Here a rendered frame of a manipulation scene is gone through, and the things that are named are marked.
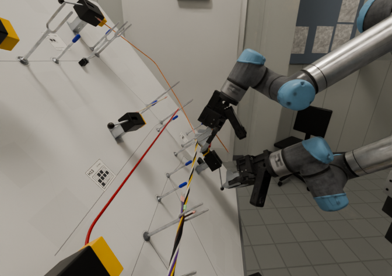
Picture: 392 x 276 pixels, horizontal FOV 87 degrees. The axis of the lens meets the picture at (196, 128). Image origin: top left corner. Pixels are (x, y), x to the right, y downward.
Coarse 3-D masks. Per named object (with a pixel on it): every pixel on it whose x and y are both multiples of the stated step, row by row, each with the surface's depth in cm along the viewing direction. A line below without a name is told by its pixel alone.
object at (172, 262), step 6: (180, 198) 40; (180, 216) 37; (186, 216) 37; (180, 222) 36; (180, 228) 34; (180, 234) 34; (180, 240) 33; (174, 246) 32; (174, 252) 31; (174, 258) 30; (174, 264) 29; (168, 270) 28; (174, 270) 29
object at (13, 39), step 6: (0, 18) 29; (6, 24) 29; (6, 30) 28; (12, 30) 29; (6, 36) 28; (12, 36) 29; (6, 42) 29; (12, 42) 29; (6, 48) 30; (12, 48) 30
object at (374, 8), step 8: (368, 0) 63; (376, 0) 60; (384, 0) 57; (368, 8) 61; (376, 8) 59; (384, 8) 57; (360, 16) 64; (368, 16) 62; (376, 16) 59; (384, 16) 57; (360, 24) 65; (368, 24) 63; (360, 32) 68
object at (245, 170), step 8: (264, 152) 66; (240, 160) 71; (248, 160) 67; (256, 160) 67; (264, 160) 63; (240, 168) 69; (248, 168) 66; (256, 168) 66; (264, 168) 64; (248, 176) 65; (256, 176) 65; (272, 176) 62
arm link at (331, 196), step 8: (328, 168) 54; (336, 168) 59; (304, 176) 56; (312, 176) 54; (320, 176) 53; (328, 176) 53; (336, 176) 56; (344, 176) 58; (312, 184) 55; (320, 184) 54; (328, 184) 53; (336, 184) 53; (344, 184) 57; (312, 192) 56; (320, 192) 54; (328, 192) 53; (336, 192) 53; (344, 192) 54; (320, 200) 55; (328, 200) 53; (336, 200) 52; (344, 200) 53; (320, 208) 56; (328, 208) 54; (336, 208) 53
